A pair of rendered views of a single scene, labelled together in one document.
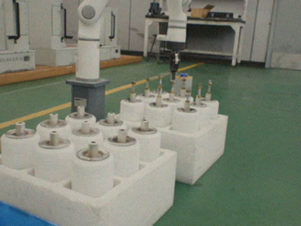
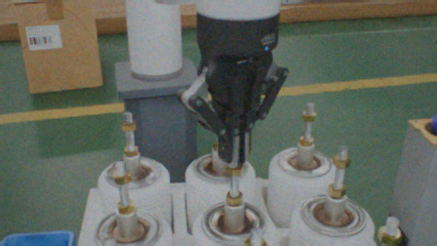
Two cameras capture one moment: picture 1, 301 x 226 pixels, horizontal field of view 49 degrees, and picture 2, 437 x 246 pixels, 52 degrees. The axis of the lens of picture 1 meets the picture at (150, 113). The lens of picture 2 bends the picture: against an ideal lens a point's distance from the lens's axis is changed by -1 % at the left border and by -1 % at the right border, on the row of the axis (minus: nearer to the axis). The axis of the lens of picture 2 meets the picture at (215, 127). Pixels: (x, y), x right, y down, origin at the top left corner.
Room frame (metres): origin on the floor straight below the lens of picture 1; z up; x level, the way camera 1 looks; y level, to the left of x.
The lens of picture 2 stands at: (1.10, -0.41, 0.58)
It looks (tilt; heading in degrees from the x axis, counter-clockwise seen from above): 27 degrees down; 56
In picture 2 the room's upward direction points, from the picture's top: straight up
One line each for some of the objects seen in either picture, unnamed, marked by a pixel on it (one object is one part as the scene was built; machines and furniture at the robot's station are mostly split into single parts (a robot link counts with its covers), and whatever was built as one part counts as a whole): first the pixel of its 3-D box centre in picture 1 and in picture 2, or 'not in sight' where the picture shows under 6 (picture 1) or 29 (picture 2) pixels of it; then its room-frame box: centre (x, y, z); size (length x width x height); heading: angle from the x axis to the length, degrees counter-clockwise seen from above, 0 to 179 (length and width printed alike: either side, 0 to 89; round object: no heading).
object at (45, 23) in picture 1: (75, 31); not in sight; (4.33, 1.02, 0.45); 1.51 x 0.57 x 0.74; 159
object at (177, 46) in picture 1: (174, 51); (236, 53); (1.35, -0.08, 0.45); 0.08 x 0.08 x 0.09
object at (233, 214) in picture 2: (171, 97); (234, 213); (1.35, -0.08, 0.26); 0.02 x 0.02 x 0.03
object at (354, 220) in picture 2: (182, 96); (333, 215); (1.45, -0.14, 0.25); 0.08 x 0.08 x 0.01
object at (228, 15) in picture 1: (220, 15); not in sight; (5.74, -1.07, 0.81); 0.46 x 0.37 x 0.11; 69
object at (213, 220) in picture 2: (171, 100); (234, 223); (1.35, -0.08, 0.25); 0.08 x 0.08 x 0.01
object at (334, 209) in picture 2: (182, 93); (334, 206); (1.45, -0.14, 0.26); 0.02 x 0.02 x 0.03
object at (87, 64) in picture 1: (88, 60); (153, 24); (1.45, 0.28, 0.39); 0.09 x 0.09 x 0.17; 69
